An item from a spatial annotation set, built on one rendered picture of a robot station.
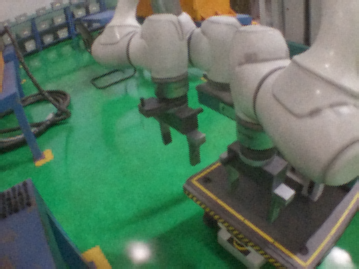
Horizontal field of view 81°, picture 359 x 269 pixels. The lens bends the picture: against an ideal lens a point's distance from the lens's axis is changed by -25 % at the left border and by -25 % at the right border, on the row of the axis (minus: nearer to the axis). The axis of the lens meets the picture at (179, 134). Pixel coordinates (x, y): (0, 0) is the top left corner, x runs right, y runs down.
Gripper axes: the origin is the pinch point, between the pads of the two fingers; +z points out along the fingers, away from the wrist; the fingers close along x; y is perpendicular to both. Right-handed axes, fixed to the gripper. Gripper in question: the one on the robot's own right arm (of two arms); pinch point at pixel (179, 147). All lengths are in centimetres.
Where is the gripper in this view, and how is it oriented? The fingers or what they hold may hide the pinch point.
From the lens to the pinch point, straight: 78.1
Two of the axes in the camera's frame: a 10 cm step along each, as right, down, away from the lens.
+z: 1.2, 8.2, 5.6
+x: -5.9, -3.9, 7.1
